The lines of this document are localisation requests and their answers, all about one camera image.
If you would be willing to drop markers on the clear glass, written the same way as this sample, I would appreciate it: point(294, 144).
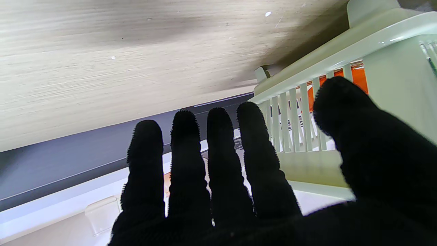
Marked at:
point(102, 213)

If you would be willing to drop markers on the pale green plastic dish rack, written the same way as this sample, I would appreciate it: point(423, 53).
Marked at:
point(392, 78)

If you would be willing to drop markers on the grey kitchen countertop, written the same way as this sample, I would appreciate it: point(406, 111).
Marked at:
point(61, 201)

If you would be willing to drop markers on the orange plastic bowl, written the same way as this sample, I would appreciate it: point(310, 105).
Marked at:
point(341, 85)

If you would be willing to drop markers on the pale green drip tray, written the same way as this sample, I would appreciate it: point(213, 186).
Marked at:
point(368, 24)

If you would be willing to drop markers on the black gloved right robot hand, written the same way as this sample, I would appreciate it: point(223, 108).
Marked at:
point(375, 164)

